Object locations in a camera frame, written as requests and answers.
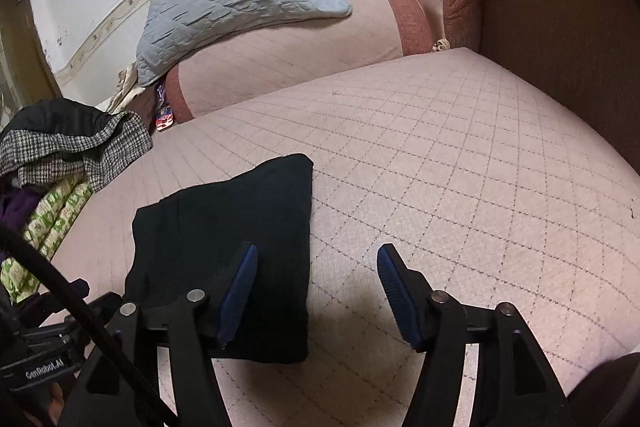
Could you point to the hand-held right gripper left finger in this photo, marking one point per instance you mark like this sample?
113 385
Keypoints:
237 297

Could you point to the pink quilted sofa cover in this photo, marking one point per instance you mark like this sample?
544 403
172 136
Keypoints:
450 157

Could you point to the black pants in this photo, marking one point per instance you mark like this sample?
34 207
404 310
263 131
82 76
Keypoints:
225 217

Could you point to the green patterned blanket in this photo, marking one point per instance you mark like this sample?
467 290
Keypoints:
55 222

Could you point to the cream tassel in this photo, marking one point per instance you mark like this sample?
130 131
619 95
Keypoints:
440 45

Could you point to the cream cloth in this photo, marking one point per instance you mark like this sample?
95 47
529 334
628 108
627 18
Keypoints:
127 87

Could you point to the wooden door frame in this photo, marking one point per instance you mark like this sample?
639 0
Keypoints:
25 42

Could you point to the pink bolster cushion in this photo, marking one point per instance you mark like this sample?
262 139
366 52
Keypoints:
300 52

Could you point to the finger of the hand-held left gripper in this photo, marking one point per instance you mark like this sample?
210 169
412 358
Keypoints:
102 309
75 291

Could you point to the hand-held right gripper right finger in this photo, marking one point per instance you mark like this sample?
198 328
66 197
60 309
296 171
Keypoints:
395 297

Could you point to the black jacket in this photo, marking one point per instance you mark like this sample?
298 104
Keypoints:
55 119

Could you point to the purple cloth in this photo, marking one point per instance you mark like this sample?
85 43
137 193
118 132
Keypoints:
20 207

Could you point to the houndstooth coat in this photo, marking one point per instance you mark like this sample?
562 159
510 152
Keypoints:
105 147

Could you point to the colourful small packet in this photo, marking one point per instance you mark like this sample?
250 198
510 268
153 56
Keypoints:
164 114

